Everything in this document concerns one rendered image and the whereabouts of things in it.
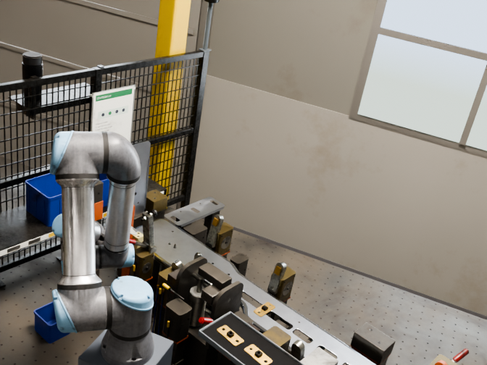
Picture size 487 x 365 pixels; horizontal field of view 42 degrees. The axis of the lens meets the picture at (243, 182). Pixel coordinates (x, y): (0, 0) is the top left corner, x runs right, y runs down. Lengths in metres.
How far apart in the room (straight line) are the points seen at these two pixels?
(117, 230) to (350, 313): 1.30
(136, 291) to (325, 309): 1.27
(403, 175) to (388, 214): 0.29
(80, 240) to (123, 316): 0.23
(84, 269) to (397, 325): 1.58
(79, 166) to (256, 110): 2.42
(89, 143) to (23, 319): 1.07
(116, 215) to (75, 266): 0.23
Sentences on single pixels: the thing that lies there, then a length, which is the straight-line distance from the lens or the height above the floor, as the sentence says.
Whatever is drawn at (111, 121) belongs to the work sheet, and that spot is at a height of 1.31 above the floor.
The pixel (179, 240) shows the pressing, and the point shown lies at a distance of 2.53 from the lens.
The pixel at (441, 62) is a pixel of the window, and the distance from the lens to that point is 3.66.
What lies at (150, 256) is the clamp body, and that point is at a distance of 2.36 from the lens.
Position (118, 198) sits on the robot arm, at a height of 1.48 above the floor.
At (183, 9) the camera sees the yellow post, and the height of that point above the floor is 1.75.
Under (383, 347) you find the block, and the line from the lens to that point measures 2.21.
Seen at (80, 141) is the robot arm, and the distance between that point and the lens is 1.72.
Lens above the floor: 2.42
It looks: 28 degrees down
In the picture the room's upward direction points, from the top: 10 degrees clockwise
